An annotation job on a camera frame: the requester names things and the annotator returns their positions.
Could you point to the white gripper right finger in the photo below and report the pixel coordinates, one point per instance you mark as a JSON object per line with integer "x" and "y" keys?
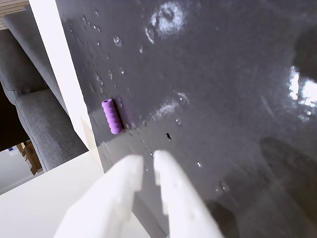
{"x": 180, "y": 205}

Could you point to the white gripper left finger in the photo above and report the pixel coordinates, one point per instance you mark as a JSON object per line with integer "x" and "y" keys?
{"x": 106, "y": 203}

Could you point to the purple ribbed pen grip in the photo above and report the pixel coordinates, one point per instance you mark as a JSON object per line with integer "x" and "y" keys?
{"x": 112, "y": 116}

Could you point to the brown cardboard box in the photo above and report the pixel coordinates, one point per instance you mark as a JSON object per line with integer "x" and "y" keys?
{"x": 31, "y": 155}

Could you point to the glossy black table mat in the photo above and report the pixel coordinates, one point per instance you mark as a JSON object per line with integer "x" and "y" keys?
{"x": 223, "y": 99}

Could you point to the grey fabric chair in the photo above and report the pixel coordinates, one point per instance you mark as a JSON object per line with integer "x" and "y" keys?
{"x": 37, "y": 111}

